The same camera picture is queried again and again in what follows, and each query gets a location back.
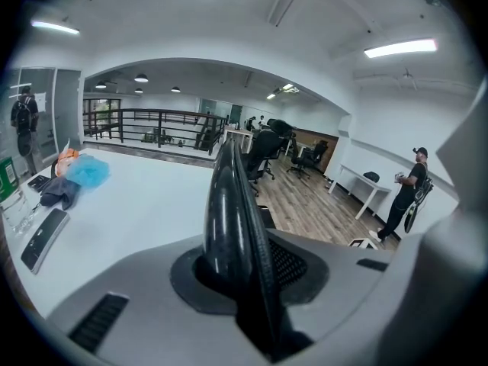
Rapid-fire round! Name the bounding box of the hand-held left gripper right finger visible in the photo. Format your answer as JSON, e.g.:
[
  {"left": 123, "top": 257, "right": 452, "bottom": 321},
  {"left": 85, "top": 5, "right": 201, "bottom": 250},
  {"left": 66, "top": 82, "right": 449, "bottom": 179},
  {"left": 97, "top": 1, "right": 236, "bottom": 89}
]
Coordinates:
[{"left": 234, "top": 138, "right": 309, "bottom": 359}]

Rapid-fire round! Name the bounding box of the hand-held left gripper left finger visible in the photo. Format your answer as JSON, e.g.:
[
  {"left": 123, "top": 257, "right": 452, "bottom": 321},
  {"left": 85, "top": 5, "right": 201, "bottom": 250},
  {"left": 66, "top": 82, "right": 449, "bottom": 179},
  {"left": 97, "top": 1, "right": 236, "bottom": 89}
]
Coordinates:
[{"left": 201, "top": 138, "right": 255, "bottom": 301}]

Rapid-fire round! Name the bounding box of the white desk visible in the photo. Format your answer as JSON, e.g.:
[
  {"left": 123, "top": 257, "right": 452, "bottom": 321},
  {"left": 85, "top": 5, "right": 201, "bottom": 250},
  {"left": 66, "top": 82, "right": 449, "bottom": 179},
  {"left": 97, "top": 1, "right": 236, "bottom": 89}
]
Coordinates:
[
  {"left": 223, "top": 126, "right": 255, "bottom": 153},
  {"left": 328, "top": 163, "right": 393, "bottom": 220}
]

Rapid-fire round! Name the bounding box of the white low stool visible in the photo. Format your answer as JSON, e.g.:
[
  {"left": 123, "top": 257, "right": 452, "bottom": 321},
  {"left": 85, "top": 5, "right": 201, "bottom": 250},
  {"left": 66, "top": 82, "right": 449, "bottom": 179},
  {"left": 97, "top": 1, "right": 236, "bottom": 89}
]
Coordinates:
[{"left": 348, "top": 236, "right": 379, "bottom": 250}]

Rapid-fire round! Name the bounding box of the dark metal railing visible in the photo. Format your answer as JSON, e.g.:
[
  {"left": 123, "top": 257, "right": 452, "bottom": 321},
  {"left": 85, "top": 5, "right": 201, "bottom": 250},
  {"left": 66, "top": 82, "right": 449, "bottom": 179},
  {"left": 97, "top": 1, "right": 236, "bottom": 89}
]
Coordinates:
[{"left": 82, "top": 108, "right": 227, "bottom": 156}]

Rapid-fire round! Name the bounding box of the blue plastic bag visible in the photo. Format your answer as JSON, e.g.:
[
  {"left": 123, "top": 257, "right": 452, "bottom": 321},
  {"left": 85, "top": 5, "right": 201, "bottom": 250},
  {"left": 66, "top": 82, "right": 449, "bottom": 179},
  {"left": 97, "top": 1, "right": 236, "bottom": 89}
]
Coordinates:
[{"left": 65, "top": 153, "right": 111, "bottom": 194}]

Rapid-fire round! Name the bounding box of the recessed ceiling light panel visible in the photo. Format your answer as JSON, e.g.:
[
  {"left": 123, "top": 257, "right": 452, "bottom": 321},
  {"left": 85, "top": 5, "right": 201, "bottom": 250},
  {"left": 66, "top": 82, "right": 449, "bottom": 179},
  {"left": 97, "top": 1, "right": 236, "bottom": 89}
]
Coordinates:
[{"left": 265, "top": 82, "right": 300, "bottom": 100}]

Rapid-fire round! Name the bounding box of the dark grey cloth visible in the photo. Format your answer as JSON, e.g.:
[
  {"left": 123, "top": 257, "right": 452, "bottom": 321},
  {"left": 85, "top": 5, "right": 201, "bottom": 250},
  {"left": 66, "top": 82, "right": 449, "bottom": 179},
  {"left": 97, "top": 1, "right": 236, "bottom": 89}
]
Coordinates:
[{"left": 40, "top": 176, "right": 82, "bottom": 211}]

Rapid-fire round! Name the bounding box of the orange and white bag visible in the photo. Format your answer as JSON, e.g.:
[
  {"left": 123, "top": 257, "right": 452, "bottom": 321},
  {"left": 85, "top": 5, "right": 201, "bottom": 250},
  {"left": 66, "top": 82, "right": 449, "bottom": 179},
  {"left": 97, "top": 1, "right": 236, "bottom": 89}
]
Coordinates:
[{"left": 53, "top": 138, "right": 82, "bottom": 178}]

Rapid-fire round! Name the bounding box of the dark smartphone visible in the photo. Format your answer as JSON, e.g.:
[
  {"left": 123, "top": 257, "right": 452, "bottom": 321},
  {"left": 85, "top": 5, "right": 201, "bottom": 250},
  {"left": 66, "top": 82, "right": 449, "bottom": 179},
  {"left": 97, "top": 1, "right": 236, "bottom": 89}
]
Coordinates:
[{"left": 20, "top": 207, "right": 71, "bottom": 275}]

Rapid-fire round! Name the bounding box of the small black box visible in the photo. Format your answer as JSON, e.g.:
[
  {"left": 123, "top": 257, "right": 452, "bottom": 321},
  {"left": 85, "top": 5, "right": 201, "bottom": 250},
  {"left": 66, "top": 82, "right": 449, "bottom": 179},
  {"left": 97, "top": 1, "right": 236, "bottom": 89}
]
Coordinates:
[{"left": 27, "top": 175, "right": 52, "bottom": 192}]

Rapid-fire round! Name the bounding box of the glass partition door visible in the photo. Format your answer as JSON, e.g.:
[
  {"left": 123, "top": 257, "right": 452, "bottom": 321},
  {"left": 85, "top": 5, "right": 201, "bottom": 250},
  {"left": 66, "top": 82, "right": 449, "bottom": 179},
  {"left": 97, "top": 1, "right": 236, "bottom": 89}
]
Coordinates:
[{"left": 0, "top": 66, "right": 83, "bottom": 175}]

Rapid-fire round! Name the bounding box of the long ceiling light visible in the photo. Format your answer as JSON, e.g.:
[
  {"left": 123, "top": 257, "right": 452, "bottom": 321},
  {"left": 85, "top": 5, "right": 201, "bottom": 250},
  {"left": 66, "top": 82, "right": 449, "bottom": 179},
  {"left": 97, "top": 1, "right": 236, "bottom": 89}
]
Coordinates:
[
  {"left": 30, "top": 20, "right": 81, "bottom": 36},
  {"left": 363, "top": 38, "right": 438, "bottom": 59}
]

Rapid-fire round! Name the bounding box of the wooden wall panel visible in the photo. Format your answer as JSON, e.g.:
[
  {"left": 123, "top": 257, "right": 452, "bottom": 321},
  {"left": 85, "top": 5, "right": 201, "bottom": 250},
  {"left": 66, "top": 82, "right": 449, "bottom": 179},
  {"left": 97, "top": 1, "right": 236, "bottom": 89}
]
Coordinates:
[{"left": 294, "top": 127, "right": 339, "bottom": 173}]

